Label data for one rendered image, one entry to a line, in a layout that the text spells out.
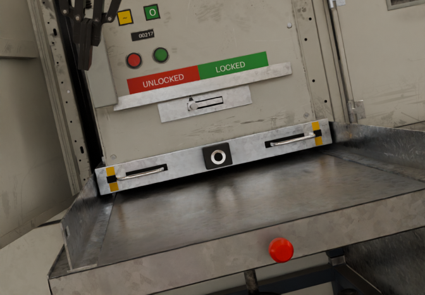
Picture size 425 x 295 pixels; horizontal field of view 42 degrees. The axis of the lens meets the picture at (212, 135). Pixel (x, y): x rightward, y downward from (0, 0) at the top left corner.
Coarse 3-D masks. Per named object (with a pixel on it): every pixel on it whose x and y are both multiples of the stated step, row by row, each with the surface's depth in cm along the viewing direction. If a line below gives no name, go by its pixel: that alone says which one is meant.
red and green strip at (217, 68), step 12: (228, 60) 124; (240, 60) 125; (252, 60) 125; (264, 60) 125; (168, 72) 123; (180, 72) 123; (192, 72) 124; (204, 72) 124; (216, 72) 124; (228, 72) 125; (132, 84) 122; (144, 84) 122; (156, 84) 123; (168, 84) 123
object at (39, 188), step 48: (0, 0) 123; (0, 48) 115; (48, 48) 136; (0, 96) 115; (48, 96) 137; (0, 144) 111; (48, 144) 132; (0, 192) 108; (48, 192) 128; (0, 240) 100
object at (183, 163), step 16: (288, 128) 126; (320, 128) 127; (208, 144) 124; (240, 144) 125; (256, 144) 125; (288, 144) 126; (304, 144) 127; (144, 160) 122; (160, 160) 123; (176, 160) 123; (192, 160) 124; (240, 160) 125; (96, 176) 121; (112, 176) 122; (144, 176) 122; (160, 176) 123; (176, 176) 123; (112, 192) 122
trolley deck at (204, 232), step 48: (144, 192) 125; (192, 192) 113; (240, 192) 103; (288, 192) 94; (336, 192) 87; (384, 192) 81; (144, 240) 82; (192, 240) 77; (240, 240) 76; (288, 240) 77; (336, 240) 78; (96, 288) 74; (144, 288) 75
